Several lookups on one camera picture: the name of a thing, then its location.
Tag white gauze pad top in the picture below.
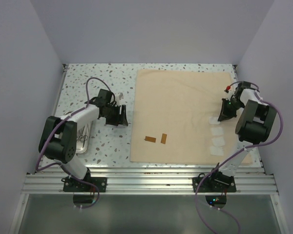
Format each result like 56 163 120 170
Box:
209 117 220 125

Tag white gauze pad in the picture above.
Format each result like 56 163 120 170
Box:
212 136 225 147
209 117 220 125
211 127 224 136
209 146 224 156

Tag steel surgical scissors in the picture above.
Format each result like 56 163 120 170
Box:
77 126 87 142

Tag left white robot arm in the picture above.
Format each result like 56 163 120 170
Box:
39 89 128 181

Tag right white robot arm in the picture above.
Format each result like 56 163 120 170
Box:
208 81 277 188

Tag brown bandage horizontal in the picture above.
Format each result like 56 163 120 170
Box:
145 136 156 143

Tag steel instrument tray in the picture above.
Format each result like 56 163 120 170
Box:
63 111 92 155

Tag white gauze pad bottom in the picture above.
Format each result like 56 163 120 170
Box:
209 146 224 156

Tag brown bandage vertical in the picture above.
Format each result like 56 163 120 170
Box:
161 134 167 144

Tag beige cloth mat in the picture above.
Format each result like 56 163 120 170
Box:
129 69 253 165

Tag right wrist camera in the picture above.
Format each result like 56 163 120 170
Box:
224 85 235 97

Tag aluminium rail frame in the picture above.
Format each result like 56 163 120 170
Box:
21 167 278 195

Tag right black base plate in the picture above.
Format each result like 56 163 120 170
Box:
198 176 237 193

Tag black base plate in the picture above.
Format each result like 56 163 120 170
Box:
61 176 107 193
198 176 237 193

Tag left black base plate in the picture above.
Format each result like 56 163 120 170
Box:
61 176 107 193

